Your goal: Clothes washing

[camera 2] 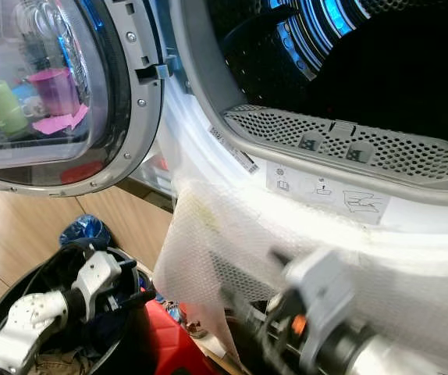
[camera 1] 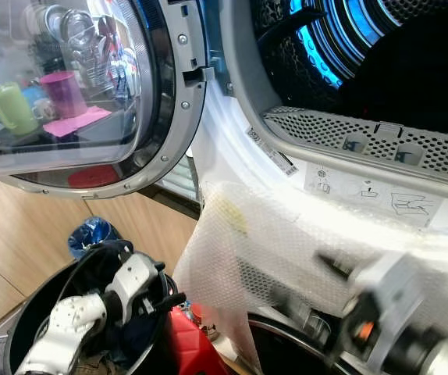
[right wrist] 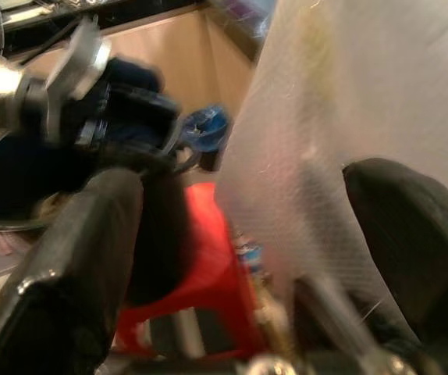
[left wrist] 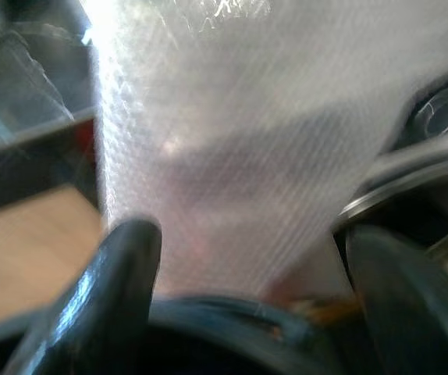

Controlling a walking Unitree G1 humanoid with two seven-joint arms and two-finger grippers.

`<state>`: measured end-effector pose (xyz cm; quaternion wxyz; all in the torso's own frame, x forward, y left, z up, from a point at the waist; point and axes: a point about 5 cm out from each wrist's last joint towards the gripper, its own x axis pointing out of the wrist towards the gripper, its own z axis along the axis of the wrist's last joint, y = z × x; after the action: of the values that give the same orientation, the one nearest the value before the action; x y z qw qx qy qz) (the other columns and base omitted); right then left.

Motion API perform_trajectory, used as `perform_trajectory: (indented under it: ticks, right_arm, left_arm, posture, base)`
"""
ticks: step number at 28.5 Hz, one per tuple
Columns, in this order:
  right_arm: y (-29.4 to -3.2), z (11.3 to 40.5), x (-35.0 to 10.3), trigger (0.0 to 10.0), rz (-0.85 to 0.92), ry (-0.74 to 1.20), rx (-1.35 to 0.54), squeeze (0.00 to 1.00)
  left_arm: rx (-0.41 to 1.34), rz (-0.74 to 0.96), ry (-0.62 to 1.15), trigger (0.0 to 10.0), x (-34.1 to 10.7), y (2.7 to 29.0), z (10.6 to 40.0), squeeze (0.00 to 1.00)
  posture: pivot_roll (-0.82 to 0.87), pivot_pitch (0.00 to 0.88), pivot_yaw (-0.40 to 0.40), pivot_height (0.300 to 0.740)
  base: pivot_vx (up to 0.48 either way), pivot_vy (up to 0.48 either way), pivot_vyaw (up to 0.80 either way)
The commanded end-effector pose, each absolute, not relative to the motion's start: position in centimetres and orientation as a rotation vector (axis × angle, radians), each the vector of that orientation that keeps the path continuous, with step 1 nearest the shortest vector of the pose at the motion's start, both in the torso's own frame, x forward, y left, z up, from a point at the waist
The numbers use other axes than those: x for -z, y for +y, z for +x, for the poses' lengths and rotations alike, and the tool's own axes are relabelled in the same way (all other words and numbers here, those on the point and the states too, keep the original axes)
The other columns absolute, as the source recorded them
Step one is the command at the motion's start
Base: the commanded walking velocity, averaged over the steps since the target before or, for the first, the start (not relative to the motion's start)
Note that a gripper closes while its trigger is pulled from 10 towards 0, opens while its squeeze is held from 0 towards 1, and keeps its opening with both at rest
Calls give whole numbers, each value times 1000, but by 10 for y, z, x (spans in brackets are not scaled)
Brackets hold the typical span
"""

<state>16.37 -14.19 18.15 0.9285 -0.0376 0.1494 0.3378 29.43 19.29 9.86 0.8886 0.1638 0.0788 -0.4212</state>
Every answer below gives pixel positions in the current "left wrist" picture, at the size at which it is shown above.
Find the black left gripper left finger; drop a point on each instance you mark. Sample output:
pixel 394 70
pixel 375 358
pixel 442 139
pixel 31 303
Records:
pixel 103 297

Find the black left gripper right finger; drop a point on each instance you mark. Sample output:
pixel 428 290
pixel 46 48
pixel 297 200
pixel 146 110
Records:
pixel 411 312

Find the clear bubble wrap sheet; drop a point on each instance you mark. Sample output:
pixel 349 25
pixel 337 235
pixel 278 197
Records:
pixel 228 117

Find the round glass dryer door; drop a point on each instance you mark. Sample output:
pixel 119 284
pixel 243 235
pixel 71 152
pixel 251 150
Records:
pixel 13 78

